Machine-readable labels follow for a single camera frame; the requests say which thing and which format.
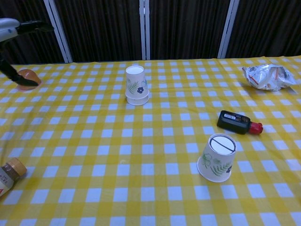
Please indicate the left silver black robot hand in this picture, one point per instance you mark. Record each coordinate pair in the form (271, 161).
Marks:
(8, 28)

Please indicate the white floral paper cup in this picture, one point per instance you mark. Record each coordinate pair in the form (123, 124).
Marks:
(138, 100)
(136, 80)

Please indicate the paper cup with line mark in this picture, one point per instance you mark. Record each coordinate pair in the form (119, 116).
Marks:
(216, 162)

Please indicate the dark slatted partition panel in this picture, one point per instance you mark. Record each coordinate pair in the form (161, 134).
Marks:
(30, 47)
(268, 28)
(185, 28)
(101, 30)

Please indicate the orange glazed bread bun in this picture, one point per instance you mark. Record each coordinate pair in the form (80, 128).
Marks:
(28, 74)

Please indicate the Costa coffee bottle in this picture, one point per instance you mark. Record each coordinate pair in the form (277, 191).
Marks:
(9, 176)

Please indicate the yellow white checkered tablecloth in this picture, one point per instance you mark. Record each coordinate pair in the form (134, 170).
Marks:
(117, 153)

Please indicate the black bottle with red cap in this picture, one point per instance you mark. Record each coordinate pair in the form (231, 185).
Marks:
(235, 121)

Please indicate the crumpled silver snack bag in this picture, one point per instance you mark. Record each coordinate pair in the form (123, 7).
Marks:
(265, 77)

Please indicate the white partition frame post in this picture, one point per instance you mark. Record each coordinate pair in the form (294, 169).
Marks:
(144, 30)
(228, 30)
(57, 30)

